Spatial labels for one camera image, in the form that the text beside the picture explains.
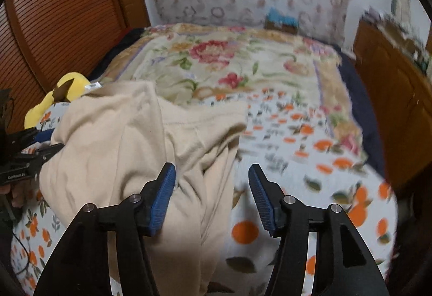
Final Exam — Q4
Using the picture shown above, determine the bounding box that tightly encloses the yellow plush toy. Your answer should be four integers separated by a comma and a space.
24, 72, 103, 130

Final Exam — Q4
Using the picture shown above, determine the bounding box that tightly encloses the black cable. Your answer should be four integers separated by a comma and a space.
3, 195, 36, 278

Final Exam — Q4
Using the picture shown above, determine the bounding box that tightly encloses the blue tissue pack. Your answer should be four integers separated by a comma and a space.
266, 8, 299, 27

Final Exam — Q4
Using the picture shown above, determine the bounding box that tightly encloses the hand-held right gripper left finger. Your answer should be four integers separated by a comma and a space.
34, 162, 177, 296

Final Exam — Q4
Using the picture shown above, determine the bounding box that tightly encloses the orange fruit print sheet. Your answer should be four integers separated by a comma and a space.
10, 89, 399, 296

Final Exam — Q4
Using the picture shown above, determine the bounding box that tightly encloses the navy quilt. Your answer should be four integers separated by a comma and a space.
337, 53, 387, 178

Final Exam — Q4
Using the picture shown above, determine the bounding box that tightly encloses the wooden louvred wardrobe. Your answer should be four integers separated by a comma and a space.
0, 0, 151, 135

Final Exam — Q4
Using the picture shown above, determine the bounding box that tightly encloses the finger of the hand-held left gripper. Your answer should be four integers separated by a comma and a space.
20, 144, 65, 166
7, 127, 56, 151

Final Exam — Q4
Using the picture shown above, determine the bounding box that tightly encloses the wooden sideboard cabinet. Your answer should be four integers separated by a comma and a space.
353, 19, 432, 189

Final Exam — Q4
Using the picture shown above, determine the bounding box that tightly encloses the floral blanket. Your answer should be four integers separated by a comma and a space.
106, 23, 368, 162

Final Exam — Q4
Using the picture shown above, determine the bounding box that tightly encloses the person's left hand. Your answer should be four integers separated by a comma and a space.
0, 178, 28, 209

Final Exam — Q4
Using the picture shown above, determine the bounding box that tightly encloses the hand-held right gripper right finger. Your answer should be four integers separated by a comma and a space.
248, 164, 389, 296

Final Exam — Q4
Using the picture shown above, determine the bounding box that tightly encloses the beige printed t-shirt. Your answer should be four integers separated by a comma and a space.
39, 81, 248, 295

